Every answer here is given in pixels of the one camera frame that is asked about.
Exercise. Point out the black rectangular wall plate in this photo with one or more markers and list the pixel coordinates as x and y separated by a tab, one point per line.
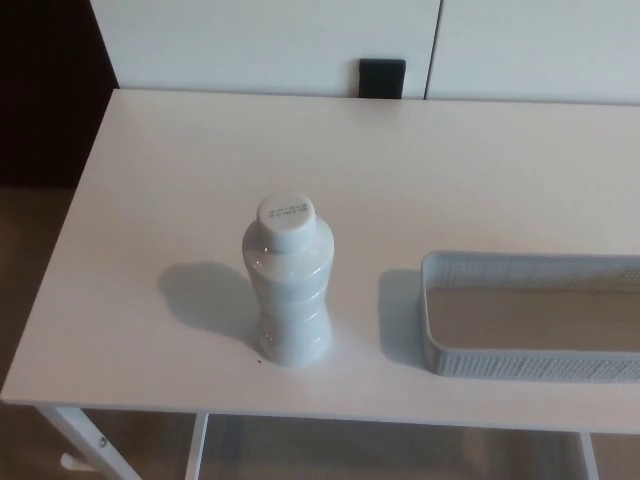
382	78

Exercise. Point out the white plastic bottle with cap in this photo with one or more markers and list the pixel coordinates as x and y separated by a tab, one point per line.
290	300

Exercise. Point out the white cabinet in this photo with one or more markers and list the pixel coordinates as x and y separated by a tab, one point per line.
250	40

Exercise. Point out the white desk leg frame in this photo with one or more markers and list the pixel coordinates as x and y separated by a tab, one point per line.
85	440

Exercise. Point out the grey perforated plastic basket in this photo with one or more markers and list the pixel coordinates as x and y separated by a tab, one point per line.
525	367

